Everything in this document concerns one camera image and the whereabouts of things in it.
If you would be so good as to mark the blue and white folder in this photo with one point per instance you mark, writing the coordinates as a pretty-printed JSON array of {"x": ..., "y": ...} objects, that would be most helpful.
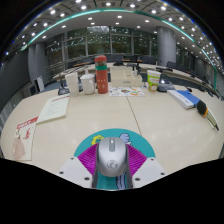
[{"x": 183, "y": 98}]

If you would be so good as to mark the white standing board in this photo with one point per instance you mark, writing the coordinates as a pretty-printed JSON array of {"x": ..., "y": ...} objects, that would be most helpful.
[{"x": 39, "y": 84}]

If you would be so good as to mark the white paper booklet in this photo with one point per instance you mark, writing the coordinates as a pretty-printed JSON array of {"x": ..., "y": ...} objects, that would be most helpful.
[{"x": 54, "y": 108}]

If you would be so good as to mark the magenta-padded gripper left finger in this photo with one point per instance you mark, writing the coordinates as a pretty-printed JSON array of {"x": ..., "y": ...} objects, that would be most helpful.
[{"x": 87, "y": 158}]

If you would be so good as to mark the long curved conference table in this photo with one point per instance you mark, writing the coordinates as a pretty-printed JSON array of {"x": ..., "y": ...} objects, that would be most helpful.
[{"x": 76, "y": 69}]

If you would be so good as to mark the black desk phone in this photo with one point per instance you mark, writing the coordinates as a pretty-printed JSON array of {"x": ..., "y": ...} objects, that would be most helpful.
[{"x": 62, "y": 90}]

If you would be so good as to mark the white lidded mug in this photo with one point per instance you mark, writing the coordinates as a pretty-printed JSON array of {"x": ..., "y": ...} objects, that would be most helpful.
[{"x": 88, "y": 85}]

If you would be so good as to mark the black office chairs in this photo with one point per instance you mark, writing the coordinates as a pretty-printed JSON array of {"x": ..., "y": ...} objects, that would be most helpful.
[{"x": 171, "y": 65}]

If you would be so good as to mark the silver grey computer mouse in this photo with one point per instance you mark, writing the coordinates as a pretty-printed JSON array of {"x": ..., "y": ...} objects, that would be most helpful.
[{"x": 112, "y": 156}]

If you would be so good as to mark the colourful sticker sheet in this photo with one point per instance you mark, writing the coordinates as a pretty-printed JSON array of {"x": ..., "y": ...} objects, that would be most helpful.
[{"x": 126, "y": 91}]

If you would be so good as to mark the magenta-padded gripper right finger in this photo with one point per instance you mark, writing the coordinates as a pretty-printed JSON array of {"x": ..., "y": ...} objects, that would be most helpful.
[{"x": 137, "y": 159}]

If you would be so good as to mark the plain white paper cup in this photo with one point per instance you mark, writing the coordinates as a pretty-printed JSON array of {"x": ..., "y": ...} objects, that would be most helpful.
[{"x": 72, "y": 85}]

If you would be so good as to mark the red and white fan booklet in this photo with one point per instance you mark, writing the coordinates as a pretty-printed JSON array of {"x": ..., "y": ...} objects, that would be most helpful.
[{"x": 25, "y": 140}]

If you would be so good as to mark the round teal cartoon mouse pad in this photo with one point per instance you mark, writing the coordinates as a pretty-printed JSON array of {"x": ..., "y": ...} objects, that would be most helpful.
[{"x": 140, "y": 140}]

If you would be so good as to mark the red bottle with green band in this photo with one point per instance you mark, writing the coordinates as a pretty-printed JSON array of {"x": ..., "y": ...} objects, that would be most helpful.
[{"x": 101, "y": 78}]

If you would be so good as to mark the cardboard box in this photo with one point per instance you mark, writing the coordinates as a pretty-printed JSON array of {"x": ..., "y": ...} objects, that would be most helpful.
[{"x": 125, "y": 77}]

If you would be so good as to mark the ceiling lights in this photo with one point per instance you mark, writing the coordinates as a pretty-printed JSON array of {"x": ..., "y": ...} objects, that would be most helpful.
[{"x": 133, "y": 6}]

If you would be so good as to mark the green printed paper cup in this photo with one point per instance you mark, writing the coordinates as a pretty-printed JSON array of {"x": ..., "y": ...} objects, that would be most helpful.
[{"x": 154, "y": 81}]

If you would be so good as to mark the black desk device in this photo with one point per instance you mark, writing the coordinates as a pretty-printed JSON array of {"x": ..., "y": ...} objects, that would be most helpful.
[{"x": 165, "y": 86}]

